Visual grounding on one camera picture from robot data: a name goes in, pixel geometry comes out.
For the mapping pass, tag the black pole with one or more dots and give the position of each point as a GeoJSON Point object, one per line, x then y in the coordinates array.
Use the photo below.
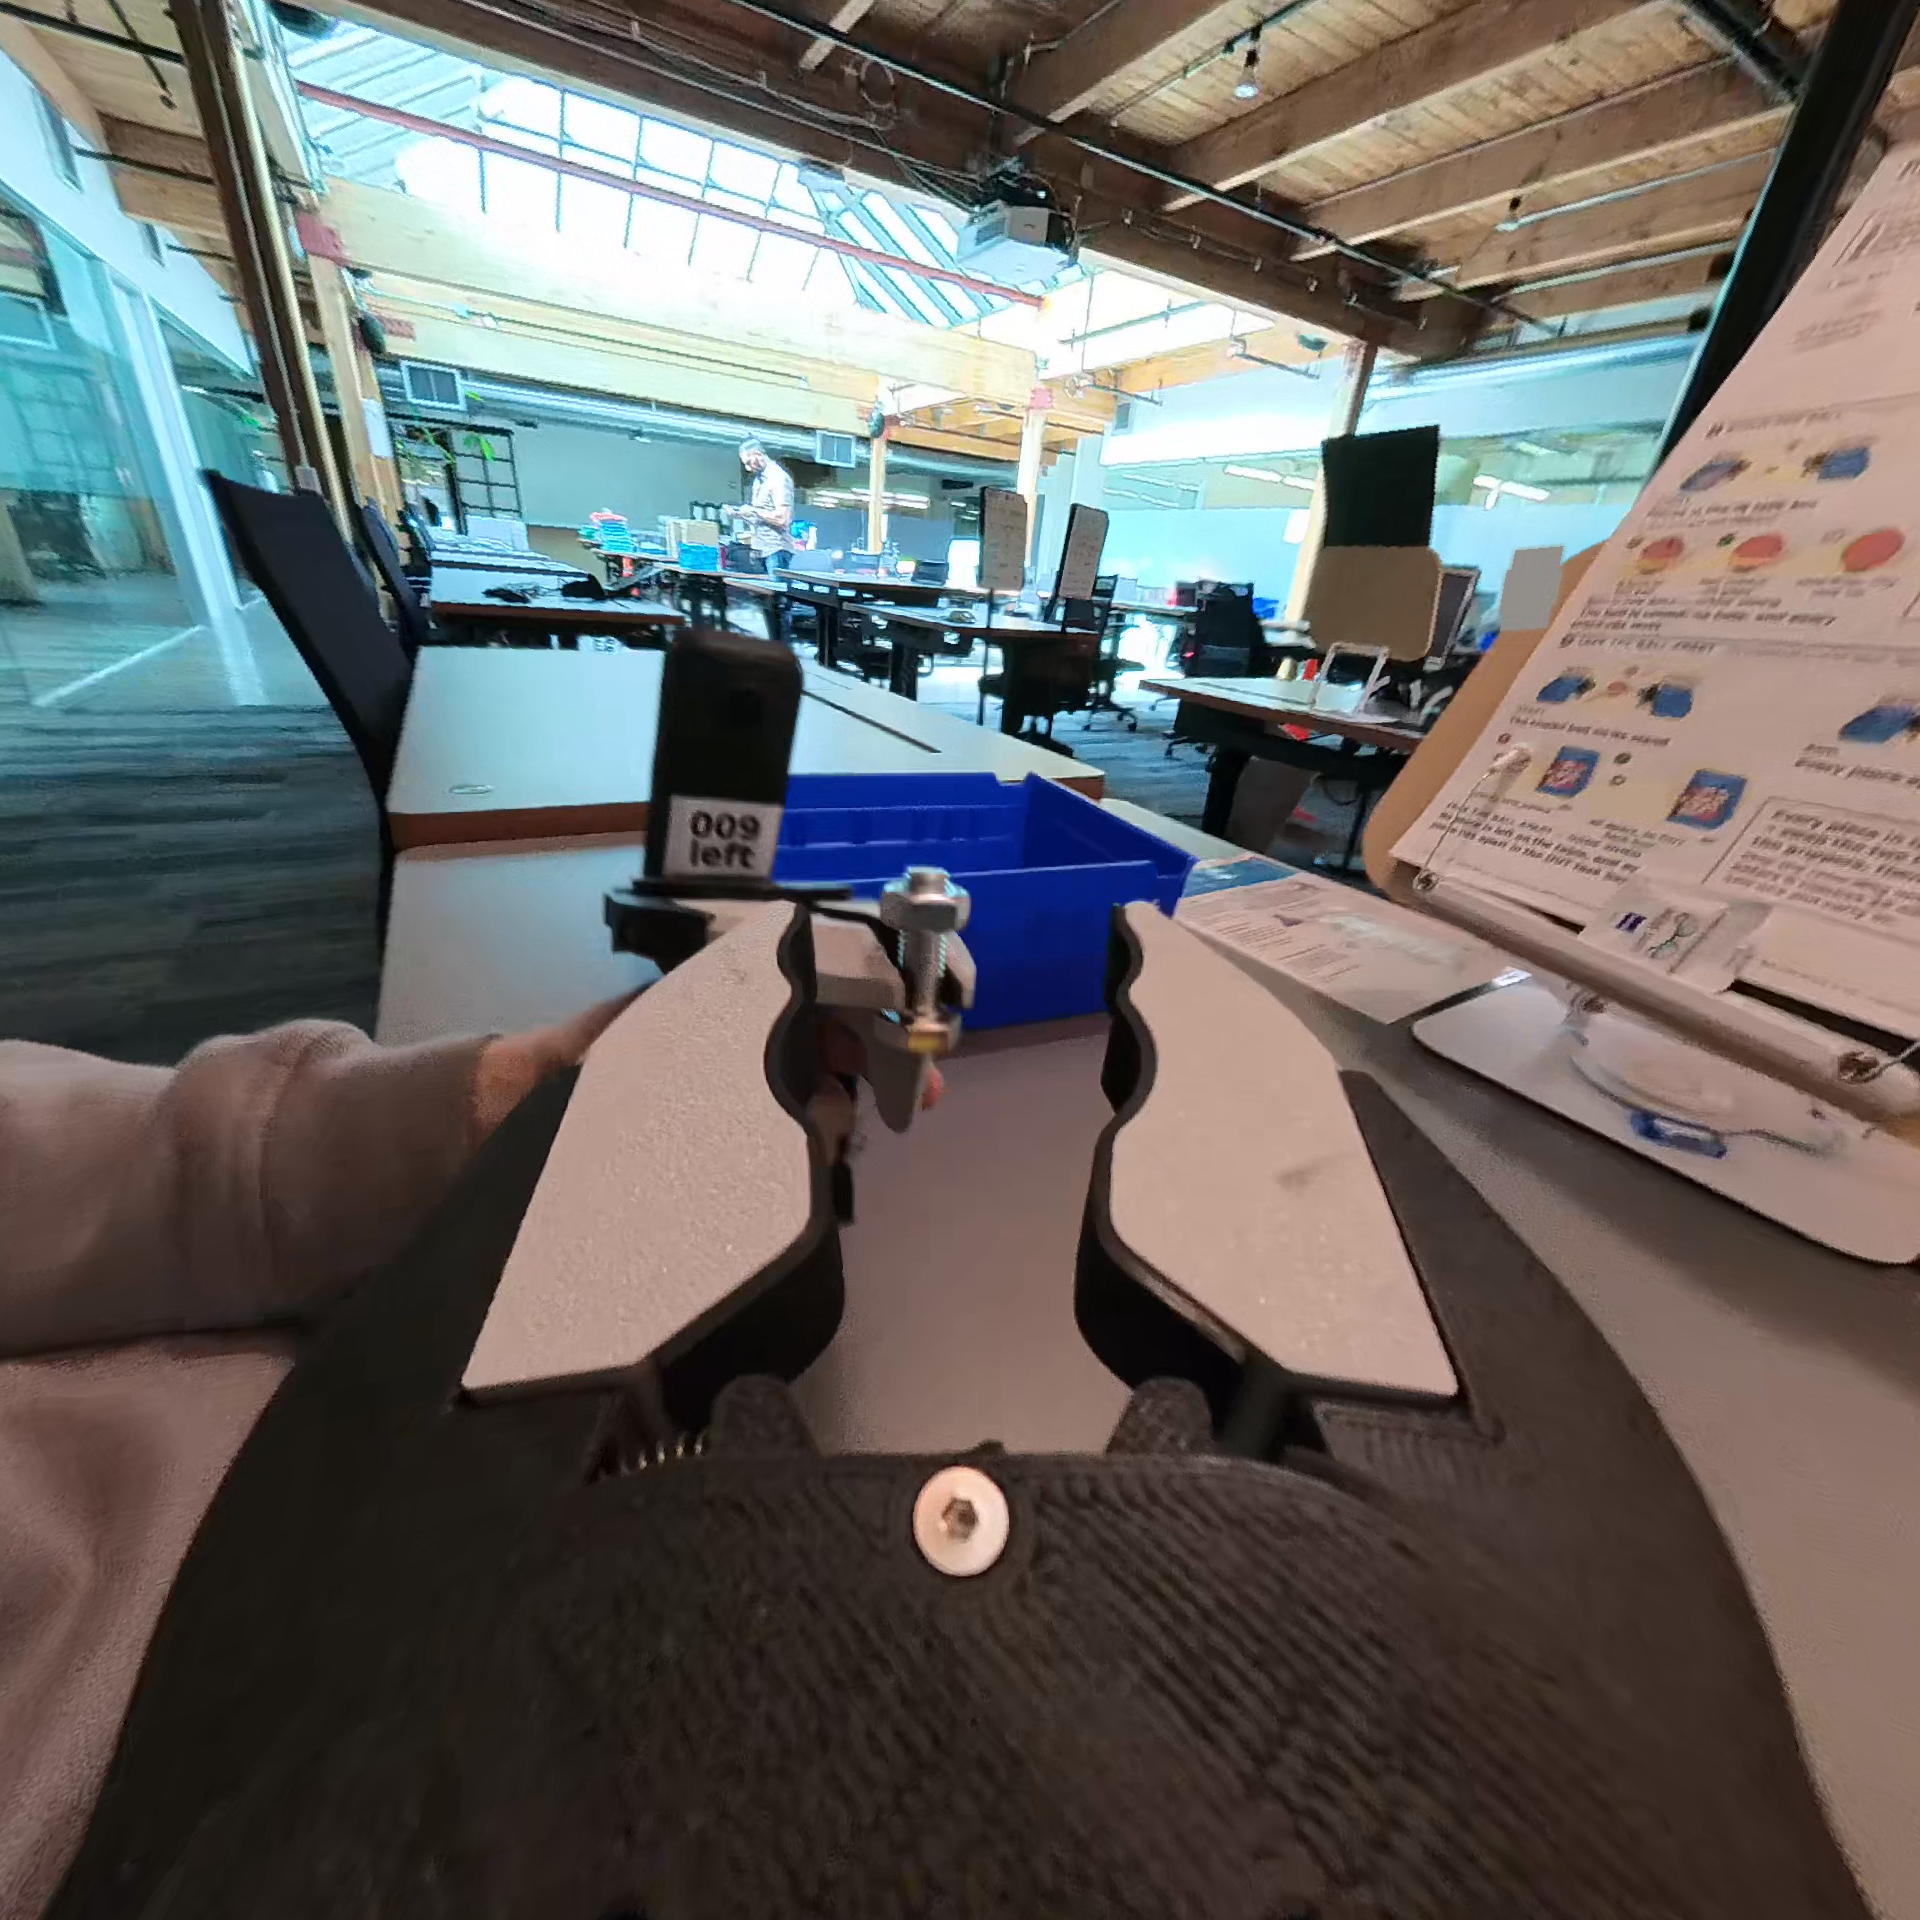
{"type": "Point", "coordinates": [1793, 195]}

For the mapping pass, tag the white desk with brown edge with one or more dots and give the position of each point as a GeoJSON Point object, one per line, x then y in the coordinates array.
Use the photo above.
{"type": "Point", "coordinates": [556, 734]}

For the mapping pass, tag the brown desk with white stand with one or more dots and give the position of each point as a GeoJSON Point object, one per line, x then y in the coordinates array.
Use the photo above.
{"type": "Point", "coordinates": [1290, 710]}

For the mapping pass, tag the metal bolt with nut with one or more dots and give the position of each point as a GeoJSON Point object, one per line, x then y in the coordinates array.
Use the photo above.
{"type": "Point", "coordinates": [927, 937]}

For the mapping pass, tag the blue plastic bin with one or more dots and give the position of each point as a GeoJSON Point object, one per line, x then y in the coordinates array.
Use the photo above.
{"type": "Point", "coordinates": [1036, 886]}

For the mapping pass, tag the black office chair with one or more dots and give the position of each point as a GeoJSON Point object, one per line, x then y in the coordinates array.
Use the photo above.
{"type": "Point", "coordinates": [306, 600]}

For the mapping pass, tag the instruction sheet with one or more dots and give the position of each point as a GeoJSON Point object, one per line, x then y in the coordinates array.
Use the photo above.
{"type": "Point", "coordinates": [1725, 630]}

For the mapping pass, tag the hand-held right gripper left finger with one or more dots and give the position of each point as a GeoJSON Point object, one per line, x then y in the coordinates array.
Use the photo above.
{"type": "Point", "coordinates": [661, 1184]}

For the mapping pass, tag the black and tan panel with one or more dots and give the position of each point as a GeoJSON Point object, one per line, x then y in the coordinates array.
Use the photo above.
{"type": "Point", "coordinates": [1373, 539]}

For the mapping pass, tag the white document stand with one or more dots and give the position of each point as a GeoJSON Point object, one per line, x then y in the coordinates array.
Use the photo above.
{"type": "Point", "coordinates": [1681, 1109]}

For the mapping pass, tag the person's left hand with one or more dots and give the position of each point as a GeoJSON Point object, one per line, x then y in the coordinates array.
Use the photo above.
{"type": "Point", "coordinates": [533, 1049]}

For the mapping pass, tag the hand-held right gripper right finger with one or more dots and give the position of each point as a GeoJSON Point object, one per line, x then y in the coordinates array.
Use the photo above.
{"type": "Point", "coordinates": [1245, 1184]}

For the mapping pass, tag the person's grey clothed torso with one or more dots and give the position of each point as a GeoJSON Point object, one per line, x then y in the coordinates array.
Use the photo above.
{"type": "Point", "coordinates": [106, 1576]}

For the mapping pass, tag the paper sheet with blue print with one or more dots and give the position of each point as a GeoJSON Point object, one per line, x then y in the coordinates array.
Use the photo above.
{"type": "Point", "coordinates": [1335, 930]}

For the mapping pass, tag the person's left forearm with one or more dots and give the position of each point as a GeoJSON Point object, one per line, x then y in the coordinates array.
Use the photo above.
{"type": "Point", "coordinates": [196, 1170]}

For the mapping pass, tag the white ceiling projector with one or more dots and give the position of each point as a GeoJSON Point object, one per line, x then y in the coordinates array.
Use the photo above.
{"type": "Point", "coordinates": [1009, 237]}

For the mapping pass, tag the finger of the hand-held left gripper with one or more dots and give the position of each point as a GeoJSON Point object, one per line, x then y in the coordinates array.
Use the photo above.
{"type": "Point", "coordinates": [902, 1072]}
{"type": "Point", "coordinates": [857, 968]}

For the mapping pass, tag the small clear packet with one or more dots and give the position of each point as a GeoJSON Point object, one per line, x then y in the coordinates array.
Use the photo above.
{"type": "Point", "coordinates": [1681, 937]}

